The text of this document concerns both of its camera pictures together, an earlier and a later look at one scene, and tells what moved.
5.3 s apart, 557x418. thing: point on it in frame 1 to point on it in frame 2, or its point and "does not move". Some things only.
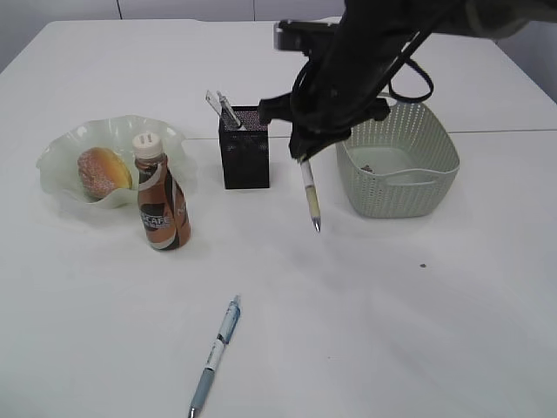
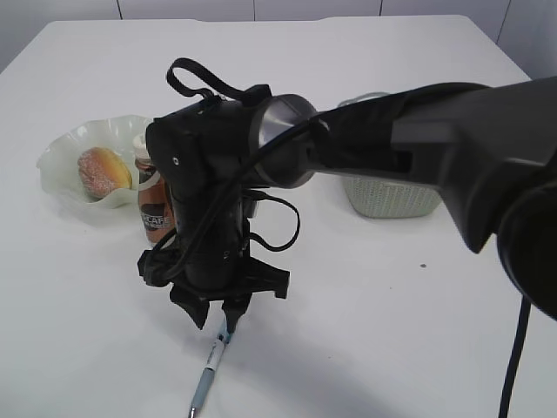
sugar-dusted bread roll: [102, 171] does not move
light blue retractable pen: [224, 335] does not move
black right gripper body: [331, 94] to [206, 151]
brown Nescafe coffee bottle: [164, 207] does not move
